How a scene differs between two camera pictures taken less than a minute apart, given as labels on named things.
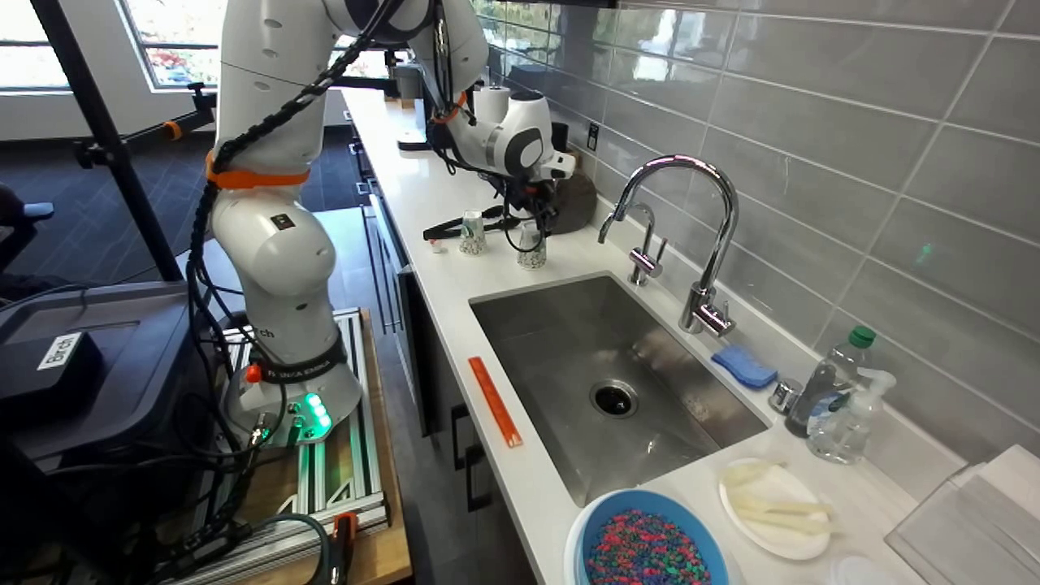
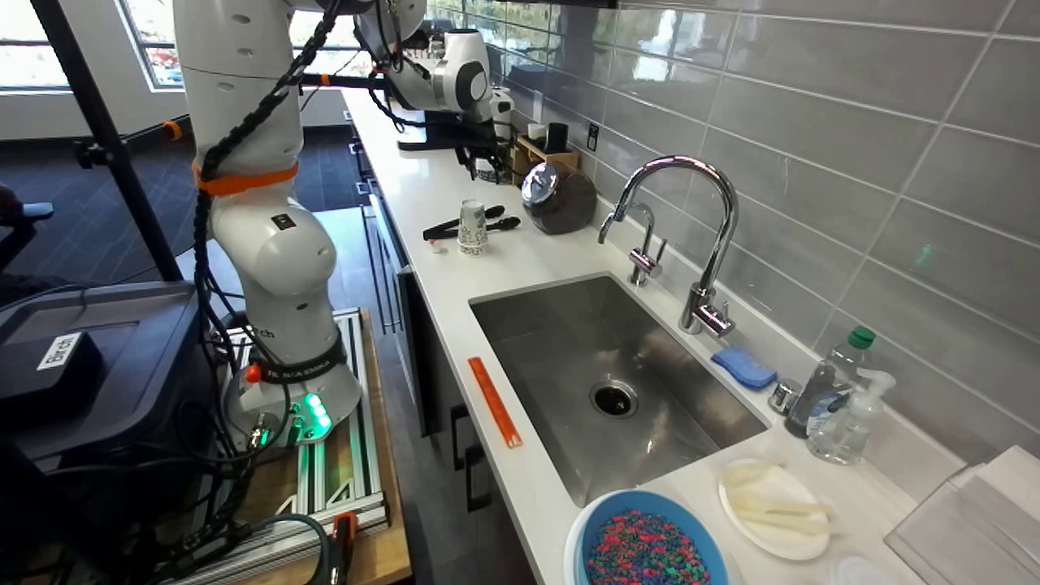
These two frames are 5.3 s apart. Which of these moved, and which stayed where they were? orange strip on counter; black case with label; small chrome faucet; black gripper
Moved: black gripper
Stayed: small chrome faucet; orange strip on counter; black case with label
